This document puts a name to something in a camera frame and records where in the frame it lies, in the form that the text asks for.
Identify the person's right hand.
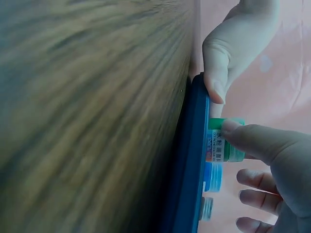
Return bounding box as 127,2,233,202
222,120,311,233

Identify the person's left hand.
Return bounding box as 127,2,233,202
202,0,280,105

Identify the green paint jar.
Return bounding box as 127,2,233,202
207,117,246,163

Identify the blue plastic paint tray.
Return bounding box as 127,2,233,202
155,73,212,233

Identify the white paint jar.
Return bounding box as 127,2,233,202
208,101,223,120

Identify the blue paint jar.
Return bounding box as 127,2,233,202
203,162,224,193

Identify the grey paint jar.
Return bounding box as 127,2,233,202
200,196,214,222

